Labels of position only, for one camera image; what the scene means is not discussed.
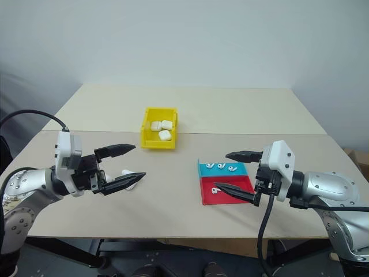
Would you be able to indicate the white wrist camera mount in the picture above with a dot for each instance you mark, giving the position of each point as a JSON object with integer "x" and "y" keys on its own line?
{"x": 281, "y": 164}
{"x": 64, "y": 150}

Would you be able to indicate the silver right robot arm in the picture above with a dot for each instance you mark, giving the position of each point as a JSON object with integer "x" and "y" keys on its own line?
{"x": 331, "y": 187}

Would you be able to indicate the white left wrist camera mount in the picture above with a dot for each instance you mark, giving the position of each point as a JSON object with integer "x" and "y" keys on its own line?
{"x": 64, "y": 150}

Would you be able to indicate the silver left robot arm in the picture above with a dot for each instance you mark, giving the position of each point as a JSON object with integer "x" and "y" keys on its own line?
{"x": 27, "y": 184}

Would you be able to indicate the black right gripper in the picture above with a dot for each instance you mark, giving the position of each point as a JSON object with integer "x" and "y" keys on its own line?
{"x": 266, "y": 180}

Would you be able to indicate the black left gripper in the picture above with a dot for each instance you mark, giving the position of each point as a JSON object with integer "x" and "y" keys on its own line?
{"x": 86, "y": 173}

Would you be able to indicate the yellow plastic bin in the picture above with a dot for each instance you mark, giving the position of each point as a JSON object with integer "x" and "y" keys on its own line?
{"x": 158, "y": 141}

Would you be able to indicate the dark rounded shape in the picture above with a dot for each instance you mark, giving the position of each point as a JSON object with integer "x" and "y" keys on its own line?
{"x": 147, "y": 271}
{"x": 214, "y": 269}

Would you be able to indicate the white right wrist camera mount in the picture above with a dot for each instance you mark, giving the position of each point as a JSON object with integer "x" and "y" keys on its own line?
{"x": 281, "y": 164}

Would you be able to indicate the red plastic tray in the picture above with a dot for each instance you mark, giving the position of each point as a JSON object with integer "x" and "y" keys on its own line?
{"x": 230, "y": 199}

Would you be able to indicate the blue plastic tray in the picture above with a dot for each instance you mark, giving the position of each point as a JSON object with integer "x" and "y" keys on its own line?
{"x": 239, "y": 171}

